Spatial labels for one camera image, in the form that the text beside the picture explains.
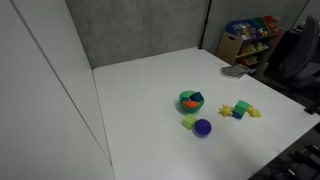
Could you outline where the purple spiky ball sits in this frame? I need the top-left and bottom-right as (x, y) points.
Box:
(194, 118), (213, 137)

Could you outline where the blue stacked block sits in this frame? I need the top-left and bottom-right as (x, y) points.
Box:
(231, 110), (246, 120)

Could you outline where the green stacked block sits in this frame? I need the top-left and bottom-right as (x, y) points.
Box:
(233, 99), (251, 116)

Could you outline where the green plastic bowl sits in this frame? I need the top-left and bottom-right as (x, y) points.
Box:
(178, 90), (205, 114)

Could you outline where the orange toy piece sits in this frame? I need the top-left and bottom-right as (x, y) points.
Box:
(182, 99), (200, 109)

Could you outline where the blue block in bowl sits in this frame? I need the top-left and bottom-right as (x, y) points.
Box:
(189, 92), (205, 103)

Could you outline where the lime green cube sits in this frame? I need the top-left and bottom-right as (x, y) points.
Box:
(181, 113), (198, 131)

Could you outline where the yellow spiky toy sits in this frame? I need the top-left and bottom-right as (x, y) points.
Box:
(218, 104), (234, 119)

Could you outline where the grey metal plate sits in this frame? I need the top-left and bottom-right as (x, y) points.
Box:
(221, 64), (251, 81)

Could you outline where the yellow rubber duck toy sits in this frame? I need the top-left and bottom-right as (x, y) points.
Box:
(246, 105), (263, 119)

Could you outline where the toy shelf with colourful bins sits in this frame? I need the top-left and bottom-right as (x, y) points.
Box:
(216, 15), (287, 68)

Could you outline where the dark office chair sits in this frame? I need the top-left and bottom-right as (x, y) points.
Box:
(266, 14), (320, 90)

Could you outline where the black table edge clamp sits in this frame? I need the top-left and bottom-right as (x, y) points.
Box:
(303, 104), (320, 116)

